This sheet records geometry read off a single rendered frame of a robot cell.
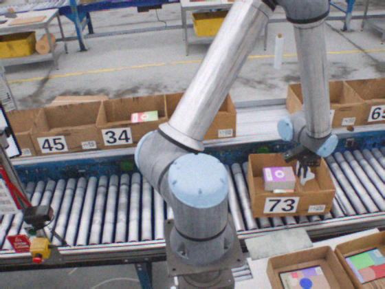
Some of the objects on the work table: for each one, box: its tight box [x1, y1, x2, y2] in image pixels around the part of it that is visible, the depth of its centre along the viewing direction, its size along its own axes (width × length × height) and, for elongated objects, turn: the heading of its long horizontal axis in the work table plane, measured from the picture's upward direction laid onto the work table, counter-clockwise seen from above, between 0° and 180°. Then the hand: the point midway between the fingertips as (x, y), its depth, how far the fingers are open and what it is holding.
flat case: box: [344, 248, 385, 285], centre depth 136 cm, size 14×19×2 cm
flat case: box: [278, 264, 331, 289], centre depth 133 cm, size 14×19×2 cm
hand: (299, 179), depth 150 cm, fingers open, 5 cm apart
